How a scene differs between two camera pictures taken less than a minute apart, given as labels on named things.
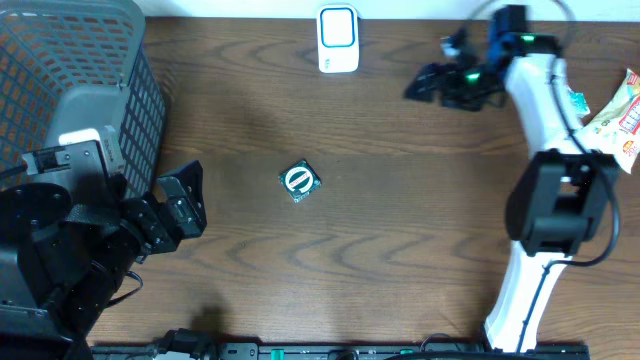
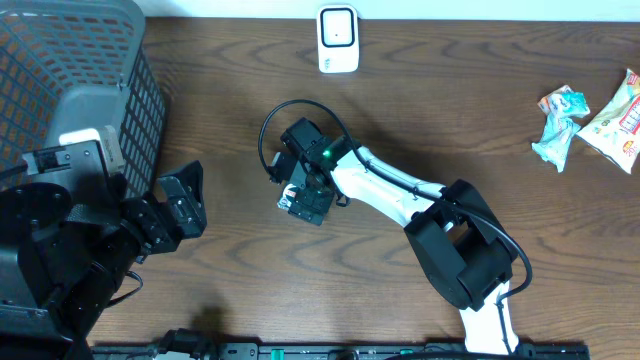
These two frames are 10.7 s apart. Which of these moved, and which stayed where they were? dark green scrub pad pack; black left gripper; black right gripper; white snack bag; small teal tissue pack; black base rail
Moved: dark green scrub pad pack; black right gripper
Stayed: white snack bag; small teal tissue pack; black left gripper; black base rail
